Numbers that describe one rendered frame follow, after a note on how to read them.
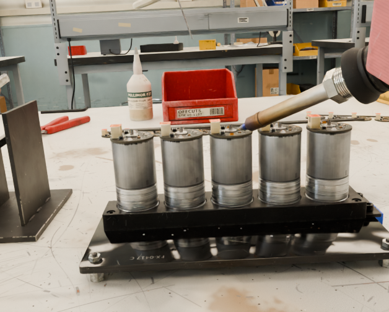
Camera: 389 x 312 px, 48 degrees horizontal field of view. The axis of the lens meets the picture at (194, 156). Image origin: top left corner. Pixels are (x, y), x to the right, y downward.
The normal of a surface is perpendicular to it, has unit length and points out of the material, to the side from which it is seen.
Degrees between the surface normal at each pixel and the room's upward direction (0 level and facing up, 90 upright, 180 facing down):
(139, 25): 90
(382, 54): 99
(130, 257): 0
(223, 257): 0
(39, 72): 90
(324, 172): 90
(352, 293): 0
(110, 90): 90
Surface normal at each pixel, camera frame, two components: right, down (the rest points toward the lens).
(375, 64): -0.74, 0.37
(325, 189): -0.37, 0.27
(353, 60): -0.25, -0.42
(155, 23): 0.10, 0.27
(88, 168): -0.05, -0.96
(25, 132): 1.00, -0.05
